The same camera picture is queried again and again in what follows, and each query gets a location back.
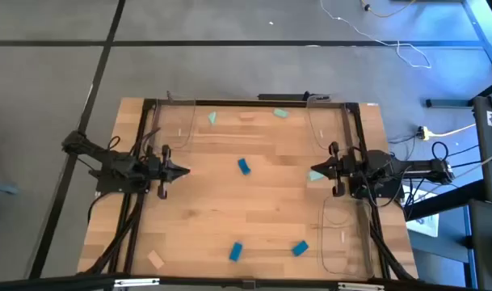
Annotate blue rectangular block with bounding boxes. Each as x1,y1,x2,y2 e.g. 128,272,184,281
291,239,310,258
228,241,244,263

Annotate white floor cable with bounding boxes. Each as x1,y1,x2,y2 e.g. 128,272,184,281
318,0,432,70

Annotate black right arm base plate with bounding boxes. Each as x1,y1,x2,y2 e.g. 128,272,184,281
347,161,405,200

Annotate clear plastic bin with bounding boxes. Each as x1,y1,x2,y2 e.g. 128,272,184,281
307,96,350,151
317,196,374,280
150,91,198,151

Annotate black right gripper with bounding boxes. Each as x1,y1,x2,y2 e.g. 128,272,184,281
311,141,354,198

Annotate black metal beam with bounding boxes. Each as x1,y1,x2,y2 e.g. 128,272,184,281
402,179,486,221

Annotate silver metal bracket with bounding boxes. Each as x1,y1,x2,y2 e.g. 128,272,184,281
113,277,161,288
336,281,386,291

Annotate yellow floor cable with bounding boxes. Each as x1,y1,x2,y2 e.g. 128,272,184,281
360,0,416,19

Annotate black aluminium table frame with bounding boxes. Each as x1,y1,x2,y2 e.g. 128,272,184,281
78,98,418,282

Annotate black cabinet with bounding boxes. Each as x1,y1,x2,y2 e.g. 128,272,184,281
467,200,492,291

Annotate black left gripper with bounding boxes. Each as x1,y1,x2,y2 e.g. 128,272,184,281
147,145,191,199

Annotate blue floor tape strip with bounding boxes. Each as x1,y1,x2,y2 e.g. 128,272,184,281
0,180,19,196

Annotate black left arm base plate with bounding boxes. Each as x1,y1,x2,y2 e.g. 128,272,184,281
95,159,150,194

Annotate blue metal stand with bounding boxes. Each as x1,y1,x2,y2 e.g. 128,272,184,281
461,0,492,78

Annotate black stand foot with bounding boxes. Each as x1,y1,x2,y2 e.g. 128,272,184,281
426,98,475,109

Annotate black cable bundle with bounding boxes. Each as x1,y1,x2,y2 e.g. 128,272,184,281
368,217,417,280
83,192,146,276

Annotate yellow extension cord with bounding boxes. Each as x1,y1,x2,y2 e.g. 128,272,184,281
417,123,477,141

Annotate black cart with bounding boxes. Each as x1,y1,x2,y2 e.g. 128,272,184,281
471,76,492,203

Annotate white paper sheet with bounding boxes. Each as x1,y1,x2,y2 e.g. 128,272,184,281
405,185,440,238

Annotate black frame beam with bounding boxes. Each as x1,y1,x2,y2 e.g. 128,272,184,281
0,273,492,291

